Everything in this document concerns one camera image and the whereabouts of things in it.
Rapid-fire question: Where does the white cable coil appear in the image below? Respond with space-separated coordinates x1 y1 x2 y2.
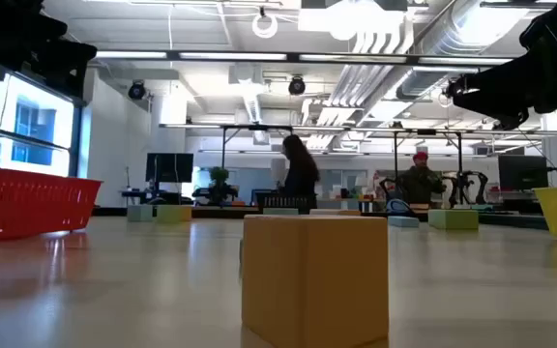
251 12 279 40

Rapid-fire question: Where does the person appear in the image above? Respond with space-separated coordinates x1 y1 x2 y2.
278 133 321 214
396 151 448 207

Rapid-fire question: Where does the red plastic basket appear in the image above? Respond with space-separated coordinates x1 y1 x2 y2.
0 165 103 244

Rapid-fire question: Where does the black computer monitor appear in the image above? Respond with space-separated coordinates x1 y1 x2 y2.
497 154 549 191
145 152 195 184

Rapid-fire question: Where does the overhead LED light bar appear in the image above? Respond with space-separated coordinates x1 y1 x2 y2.
89 49 519 67

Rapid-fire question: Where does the large window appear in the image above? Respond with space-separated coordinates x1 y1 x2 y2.
0 72 84 178

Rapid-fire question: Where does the green block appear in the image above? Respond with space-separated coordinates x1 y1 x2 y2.
155 204 193 224
427 209 480 231

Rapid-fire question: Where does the black plastic basket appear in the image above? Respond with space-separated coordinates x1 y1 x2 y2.
254 191 318 215

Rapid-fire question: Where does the orange block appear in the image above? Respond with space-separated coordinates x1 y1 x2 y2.
241 214 390 348

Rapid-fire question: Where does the black robot station frame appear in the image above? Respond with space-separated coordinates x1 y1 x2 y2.
220 124 295 209
393 128 464 209

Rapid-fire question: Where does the black ceiling spotlight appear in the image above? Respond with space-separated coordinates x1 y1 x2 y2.
287 75 308 97
127 80 147 102

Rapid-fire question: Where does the black metal table frame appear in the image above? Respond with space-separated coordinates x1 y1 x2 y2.
92 205 550 231

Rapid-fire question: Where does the light blue block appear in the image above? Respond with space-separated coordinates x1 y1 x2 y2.
387 216 421 229
126 204 155 223

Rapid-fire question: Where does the silver ventilation duct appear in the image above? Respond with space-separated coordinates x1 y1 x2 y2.
394 0 531 101

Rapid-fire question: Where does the green potted plant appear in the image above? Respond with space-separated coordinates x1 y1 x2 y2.
208 166 231 204

